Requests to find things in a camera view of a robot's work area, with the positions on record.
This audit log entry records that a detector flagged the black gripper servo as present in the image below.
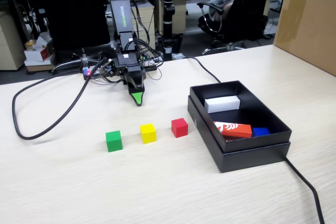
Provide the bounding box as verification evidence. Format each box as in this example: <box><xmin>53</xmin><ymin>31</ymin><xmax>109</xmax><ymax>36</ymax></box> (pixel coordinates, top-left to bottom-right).
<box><xmin>115</xmin><ymin>53</ymin><xmax>146</xmax><ymax>108</ymax></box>

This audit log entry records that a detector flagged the yellow wooden cube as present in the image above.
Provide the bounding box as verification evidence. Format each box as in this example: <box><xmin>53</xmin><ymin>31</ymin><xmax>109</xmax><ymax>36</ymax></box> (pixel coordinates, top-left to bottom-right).
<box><xmin>139</xmin><ymin>123</ymin><xmax>158</xmax><ymax>144</ymax></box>

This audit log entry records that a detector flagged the green wooden cube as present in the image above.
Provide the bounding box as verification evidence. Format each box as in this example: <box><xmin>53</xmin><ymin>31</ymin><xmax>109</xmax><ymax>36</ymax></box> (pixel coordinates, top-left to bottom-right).
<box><xmin>105</xmin><ymin>130</ymin><xmax>124</xmax><ymax>153</ymax></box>

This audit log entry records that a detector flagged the red wooden cube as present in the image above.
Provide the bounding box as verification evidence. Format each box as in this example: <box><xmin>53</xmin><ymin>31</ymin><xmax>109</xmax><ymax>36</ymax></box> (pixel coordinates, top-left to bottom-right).
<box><xmin>171</xmin><ymin>118</ymin><xmax>189</xmax><ymax>138</ymax></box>

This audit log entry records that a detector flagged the black cardboard box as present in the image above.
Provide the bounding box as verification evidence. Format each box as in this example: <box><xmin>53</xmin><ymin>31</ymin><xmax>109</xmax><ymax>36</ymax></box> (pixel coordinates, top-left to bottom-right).
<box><xmin>187</xmin><ymin>79</ymin><xmax>293</xmax><ymax>174</ymax></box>

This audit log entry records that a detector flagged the large brown cardboard box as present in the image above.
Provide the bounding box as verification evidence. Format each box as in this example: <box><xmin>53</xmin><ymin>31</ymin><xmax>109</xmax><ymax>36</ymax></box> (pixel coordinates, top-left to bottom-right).
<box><xmin>272</xmin><ymin>0</ymin><xmax>336</xmax><ymax>77</ymax></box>

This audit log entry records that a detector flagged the controller board with red LED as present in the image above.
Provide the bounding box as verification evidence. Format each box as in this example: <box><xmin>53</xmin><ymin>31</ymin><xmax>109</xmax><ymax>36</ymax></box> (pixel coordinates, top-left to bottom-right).
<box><xmin>82</xmin><ymin>66</ymin><xmax>106</xmax><ymax>79</ymax></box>

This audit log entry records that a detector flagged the white rectangular block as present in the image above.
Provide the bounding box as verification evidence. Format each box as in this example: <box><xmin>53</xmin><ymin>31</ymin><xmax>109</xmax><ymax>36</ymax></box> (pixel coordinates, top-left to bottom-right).
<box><xmin>204</xmin><ymin>94</ymin><xmax>241</xmax><ymax>114</ymax></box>

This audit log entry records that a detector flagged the black mesh office chair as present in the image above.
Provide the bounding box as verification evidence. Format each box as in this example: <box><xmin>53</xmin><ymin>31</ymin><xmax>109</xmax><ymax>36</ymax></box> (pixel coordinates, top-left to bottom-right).
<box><xmin>38</xmin><ymin>0</ymin><xmax>111</xmax><ymax>74</ymax></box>

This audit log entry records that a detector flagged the white and red carton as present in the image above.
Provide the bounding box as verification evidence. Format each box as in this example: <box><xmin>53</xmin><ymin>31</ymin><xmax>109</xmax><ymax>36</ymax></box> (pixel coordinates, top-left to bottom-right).
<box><xmin>24</xmin><ymin>45</ymin><xmax>55</xmax><ymax>63</ymax></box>

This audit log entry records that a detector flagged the orange printed rectangular block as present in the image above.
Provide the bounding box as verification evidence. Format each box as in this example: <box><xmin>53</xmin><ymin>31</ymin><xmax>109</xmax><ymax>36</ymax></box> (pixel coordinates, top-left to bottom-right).
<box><xmin>213</xmin><ymin>121</ymin><xmax>253</xmax><ymax>142</ymax></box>

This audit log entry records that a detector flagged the blue wooden cube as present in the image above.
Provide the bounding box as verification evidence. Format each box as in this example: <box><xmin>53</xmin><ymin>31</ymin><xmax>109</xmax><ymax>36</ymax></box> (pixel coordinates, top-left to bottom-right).
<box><xmin>251</xmin><ymin>127</ymin><xmax>271</xmax><ymax>137</ymax></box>

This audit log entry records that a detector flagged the black armrest office chair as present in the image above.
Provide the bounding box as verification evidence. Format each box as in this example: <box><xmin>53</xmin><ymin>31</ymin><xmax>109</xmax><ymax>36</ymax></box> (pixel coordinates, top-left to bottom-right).
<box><xmin>196</xmin><ymin>0</ymin><xmax>279</xmax><ymax>56</ymax></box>

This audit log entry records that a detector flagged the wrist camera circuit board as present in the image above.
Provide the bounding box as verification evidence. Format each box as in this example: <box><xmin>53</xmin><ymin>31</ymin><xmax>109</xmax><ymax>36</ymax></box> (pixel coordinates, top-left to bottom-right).
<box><xmin>99</xmin><ymin>60</ymin><xmax>117</xmax><ymax>77</ymax></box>

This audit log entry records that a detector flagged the thin black wire bundle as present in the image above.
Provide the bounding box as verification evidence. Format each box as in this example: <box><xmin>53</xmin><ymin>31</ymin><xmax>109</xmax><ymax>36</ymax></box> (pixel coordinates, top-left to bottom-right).
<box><xmin>123</xmin><ymin>0</ymin><xmax>165</xmax><ymax>82</ymax></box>

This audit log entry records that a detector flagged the thick black camera cable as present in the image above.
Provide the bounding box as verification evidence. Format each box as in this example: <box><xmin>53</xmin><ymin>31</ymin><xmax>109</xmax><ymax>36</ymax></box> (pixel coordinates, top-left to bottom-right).
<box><xmin>11</xmin><ymin>57</ymin><xmax>110</xmax><ymax>141</ymax></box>

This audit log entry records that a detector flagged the thick black table cable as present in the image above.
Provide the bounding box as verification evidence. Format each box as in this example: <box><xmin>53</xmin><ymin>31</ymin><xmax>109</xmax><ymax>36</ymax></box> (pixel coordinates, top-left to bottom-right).
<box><xmin>172</xmin><ymin>56</ymin><xmax>326</xmax><ymax>224</ymax></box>

